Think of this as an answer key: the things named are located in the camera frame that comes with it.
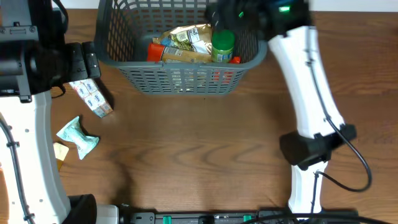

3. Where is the green lidded jar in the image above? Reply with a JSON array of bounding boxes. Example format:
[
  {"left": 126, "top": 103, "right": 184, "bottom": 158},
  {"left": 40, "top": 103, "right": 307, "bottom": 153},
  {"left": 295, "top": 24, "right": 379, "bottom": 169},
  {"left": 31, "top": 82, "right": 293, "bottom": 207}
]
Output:
[{"left": 211, "top": 30, "right": 235, "bottom": 63}]

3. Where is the gold foil snack pouch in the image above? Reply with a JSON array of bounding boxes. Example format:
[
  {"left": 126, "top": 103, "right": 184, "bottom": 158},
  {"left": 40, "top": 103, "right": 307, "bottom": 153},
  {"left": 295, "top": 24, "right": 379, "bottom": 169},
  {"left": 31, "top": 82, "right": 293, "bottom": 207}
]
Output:
[{"left": 152, "top": 24, "right": 212, "bottom": 55}]

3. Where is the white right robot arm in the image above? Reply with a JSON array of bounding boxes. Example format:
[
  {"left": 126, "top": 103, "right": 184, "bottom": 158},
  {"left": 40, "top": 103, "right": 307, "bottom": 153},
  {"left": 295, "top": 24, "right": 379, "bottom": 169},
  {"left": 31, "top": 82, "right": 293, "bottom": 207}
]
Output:
[{"left": 205, "top": 1, "right": 356, "bottom": 213}]

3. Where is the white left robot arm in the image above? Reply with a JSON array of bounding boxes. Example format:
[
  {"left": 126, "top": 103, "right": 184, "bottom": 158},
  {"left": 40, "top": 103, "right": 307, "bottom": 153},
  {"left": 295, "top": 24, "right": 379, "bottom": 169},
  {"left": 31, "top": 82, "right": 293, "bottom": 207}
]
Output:
[{"left": 1, "top": 0, "right": 101, "bottom": 223}]

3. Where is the white blue printed carton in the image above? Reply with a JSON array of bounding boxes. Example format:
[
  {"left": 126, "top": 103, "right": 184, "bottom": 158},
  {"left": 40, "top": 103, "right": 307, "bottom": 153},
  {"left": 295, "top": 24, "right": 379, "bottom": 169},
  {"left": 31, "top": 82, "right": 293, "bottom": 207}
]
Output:
[{"left": 68, "top": 78, "right": 113, "bottom": 118}]

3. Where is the mint green wrapped packet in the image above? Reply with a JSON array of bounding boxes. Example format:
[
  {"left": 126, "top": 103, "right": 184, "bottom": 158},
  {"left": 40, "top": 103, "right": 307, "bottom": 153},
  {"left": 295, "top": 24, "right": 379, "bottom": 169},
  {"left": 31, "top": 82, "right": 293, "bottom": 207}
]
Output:
[{"left": 57, "top": 116, "right": 100, "bottom": 160}]

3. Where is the grey plastic lattice basket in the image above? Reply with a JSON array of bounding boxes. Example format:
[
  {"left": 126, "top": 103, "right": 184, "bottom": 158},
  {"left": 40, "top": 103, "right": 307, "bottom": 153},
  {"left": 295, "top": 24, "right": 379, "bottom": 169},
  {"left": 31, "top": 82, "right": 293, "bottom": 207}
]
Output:
[{"left": 95, "top": 0, "right": 267, "bottom": 95}]

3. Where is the small tan sachet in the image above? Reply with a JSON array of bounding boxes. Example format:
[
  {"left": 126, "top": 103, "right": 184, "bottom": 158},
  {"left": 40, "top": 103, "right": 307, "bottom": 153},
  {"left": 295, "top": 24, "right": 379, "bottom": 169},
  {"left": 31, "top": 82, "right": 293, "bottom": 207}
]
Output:
[{"left": 53, "top": 142, "right": 69, "bottom": 171}]

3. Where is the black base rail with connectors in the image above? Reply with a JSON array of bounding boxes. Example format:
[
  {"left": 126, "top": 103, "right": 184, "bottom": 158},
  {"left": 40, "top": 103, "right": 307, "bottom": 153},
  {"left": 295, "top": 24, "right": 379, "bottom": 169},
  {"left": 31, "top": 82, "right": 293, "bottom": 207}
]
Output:
[{"left": 118, "top": 204, "right": 359, "bottom": 224}]

